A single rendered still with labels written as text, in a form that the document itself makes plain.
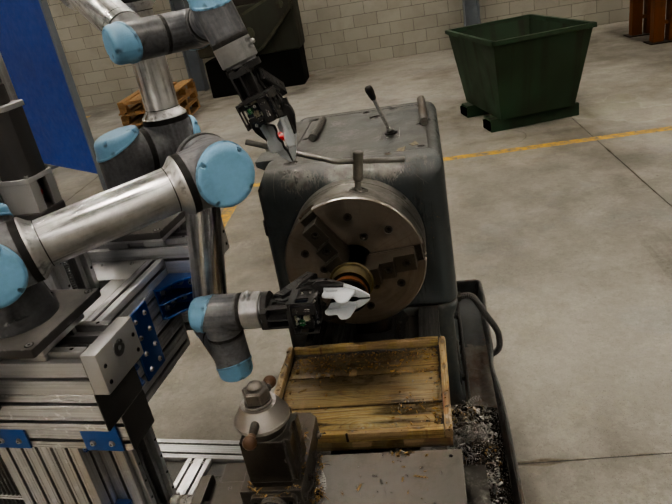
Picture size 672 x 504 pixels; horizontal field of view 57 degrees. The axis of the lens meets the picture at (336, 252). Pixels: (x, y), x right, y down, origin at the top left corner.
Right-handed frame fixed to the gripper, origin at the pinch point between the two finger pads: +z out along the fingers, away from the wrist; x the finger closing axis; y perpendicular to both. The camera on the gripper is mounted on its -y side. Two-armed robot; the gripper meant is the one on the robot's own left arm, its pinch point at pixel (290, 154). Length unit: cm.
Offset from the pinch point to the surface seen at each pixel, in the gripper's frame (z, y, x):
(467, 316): 86, -62, 11
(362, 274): 26.2, 10.7, 5.3
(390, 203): 18.5, -1.9, 14.2
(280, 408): 22, 55, -2
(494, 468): 84, 10, 13
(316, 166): 9.0, -19.9, -1.7
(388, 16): 45, -1006, -39
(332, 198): 12.4, -0.9, 3.5
